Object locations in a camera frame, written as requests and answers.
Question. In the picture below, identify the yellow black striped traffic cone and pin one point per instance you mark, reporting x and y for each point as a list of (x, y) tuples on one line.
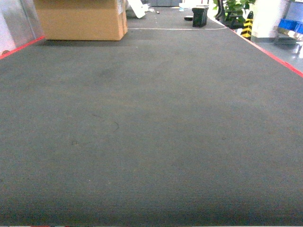
[(247, 26)]

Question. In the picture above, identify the red conveyor side rail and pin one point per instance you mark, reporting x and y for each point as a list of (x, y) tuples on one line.
[(271, 55)]

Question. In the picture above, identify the black box on belt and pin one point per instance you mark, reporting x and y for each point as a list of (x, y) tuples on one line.
[(200, 16)]

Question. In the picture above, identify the large cardboard box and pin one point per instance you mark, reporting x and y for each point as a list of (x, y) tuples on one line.
[(82, 20)]

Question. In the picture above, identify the green potted plant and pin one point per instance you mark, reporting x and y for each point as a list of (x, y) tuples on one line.
[(229, 11)]

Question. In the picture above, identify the dark conveyor belt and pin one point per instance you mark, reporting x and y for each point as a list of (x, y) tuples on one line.
[(170, 126)]

